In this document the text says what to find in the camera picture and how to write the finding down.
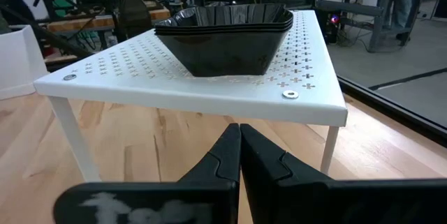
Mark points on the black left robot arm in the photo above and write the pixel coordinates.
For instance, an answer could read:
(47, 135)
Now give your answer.
(134, 7)

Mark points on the white plant pot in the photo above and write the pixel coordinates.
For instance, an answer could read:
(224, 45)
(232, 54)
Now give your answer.
(21, 60)

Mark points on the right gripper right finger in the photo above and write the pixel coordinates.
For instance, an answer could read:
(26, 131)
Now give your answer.
(279, 189)

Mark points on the wooden workbench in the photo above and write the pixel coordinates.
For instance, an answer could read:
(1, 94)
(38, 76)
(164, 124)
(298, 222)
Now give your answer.
(87, 21)

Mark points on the white perforated metal shelf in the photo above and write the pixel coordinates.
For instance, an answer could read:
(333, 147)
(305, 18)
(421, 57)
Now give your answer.
(174, 91)

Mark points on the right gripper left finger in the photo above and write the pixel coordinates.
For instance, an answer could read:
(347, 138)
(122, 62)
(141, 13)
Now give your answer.
(209, 196)

